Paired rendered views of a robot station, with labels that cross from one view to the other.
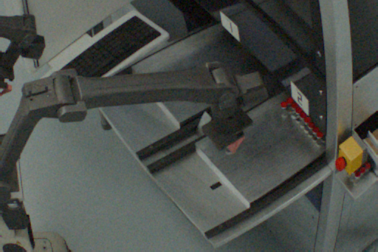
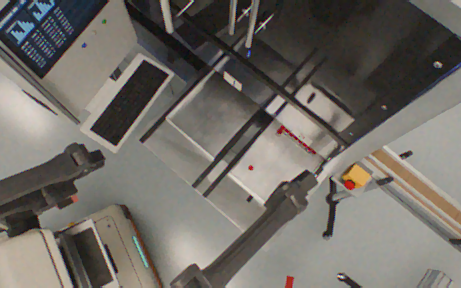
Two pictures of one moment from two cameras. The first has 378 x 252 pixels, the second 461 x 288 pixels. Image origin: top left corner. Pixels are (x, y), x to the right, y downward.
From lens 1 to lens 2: 1.50 m
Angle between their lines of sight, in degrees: 30
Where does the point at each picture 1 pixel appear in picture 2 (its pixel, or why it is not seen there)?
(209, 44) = (210, 86)
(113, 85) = (237, 263)
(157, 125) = (197, 158)
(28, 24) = (81, 160)
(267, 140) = (272, 156)
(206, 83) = (292, 213)
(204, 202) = (247, 214)
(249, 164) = (266, 177)
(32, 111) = not seen: outside the picture
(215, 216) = not seen: hidden behind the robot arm
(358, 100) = not seen: hidden behind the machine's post
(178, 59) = (193, 102)
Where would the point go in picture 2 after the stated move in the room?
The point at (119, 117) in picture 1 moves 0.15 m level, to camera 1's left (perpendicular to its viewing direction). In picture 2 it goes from (168, 156) to (134, 172)
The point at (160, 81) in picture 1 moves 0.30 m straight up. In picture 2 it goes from (266, 234) to (294, 229)
